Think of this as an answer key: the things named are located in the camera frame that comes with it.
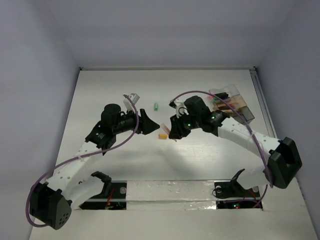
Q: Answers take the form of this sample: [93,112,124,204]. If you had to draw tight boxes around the clear organizer container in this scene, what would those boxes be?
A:
[206,84,255,124]

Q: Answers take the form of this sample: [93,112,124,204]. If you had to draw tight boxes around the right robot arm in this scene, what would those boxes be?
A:
[169,96,302,196]

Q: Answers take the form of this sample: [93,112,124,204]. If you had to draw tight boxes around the green highlighter cap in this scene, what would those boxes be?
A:
[153,102,159,111]

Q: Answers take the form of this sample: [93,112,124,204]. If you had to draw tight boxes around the pink orange highlighter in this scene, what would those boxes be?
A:
[160,123,171,137]

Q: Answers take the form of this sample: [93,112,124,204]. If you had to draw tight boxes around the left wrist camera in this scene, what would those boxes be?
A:
[123,93,140,111]

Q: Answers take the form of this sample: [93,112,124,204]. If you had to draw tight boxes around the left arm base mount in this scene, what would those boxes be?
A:
[79,181,127,210]

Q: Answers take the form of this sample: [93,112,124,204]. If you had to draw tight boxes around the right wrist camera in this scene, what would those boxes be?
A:
[169,98,188,118]

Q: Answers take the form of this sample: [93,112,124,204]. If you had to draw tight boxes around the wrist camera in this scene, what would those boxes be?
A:
[123,93,140,111]
[169,98,188,118]

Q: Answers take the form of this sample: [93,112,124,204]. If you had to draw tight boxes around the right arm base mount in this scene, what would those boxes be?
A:
[211,168,263,210]

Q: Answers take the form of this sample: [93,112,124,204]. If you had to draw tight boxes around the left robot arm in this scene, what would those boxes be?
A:
[26,103,160,230]

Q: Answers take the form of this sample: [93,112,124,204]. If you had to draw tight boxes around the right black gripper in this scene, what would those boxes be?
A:
[168,111,201,140]

